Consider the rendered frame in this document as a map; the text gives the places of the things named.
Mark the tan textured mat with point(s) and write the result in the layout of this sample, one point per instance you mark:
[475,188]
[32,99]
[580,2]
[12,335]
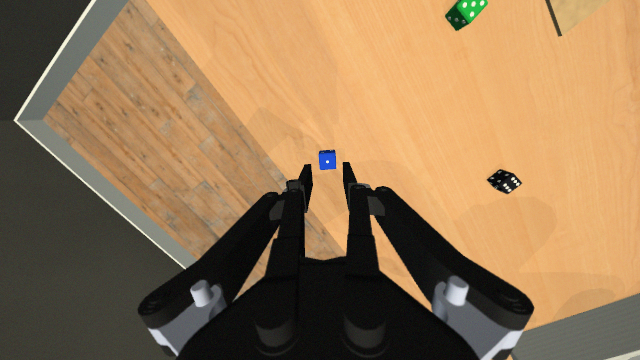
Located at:
[566,14]

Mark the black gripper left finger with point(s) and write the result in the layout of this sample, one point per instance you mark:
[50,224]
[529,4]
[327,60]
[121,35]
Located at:
[176,310]

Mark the green die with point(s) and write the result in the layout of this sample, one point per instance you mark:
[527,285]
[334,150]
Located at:
[464,12]

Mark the blue die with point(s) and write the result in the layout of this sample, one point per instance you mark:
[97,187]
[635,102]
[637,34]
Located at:
[327,159]

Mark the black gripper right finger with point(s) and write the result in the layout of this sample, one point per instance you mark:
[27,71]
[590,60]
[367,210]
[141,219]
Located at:
[488,312]

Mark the black die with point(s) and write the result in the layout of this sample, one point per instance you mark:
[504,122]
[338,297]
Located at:
[504,181]

